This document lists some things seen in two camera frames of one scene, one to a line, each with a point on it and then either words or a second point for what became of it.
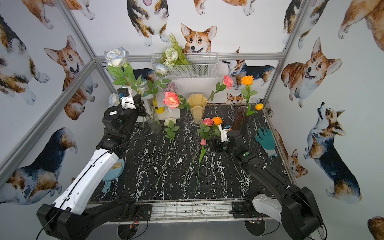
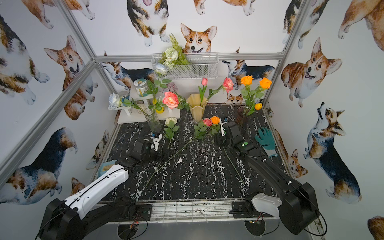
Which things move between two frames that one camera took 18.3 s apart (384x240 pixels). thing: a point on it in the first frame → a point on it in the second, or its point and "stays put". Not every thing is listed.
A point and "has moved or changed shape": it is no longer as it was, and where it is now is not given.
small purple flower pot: [171, 87] stays put
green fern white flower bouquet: [173, 54] stays put
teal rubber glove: [266, 140] stays put
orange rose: [247, 176] → [264, 83]
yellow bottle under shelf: [160, 110] stays put
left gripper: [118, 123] → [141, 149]
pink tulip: [203, 142] → [204, 82]
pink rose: [173, 100] stays put
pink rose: [227, 81] has moved or changed shape
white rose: [160, 69] stays put
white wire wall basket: [203, 66] stays put
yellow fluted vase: [197, 103] stays put
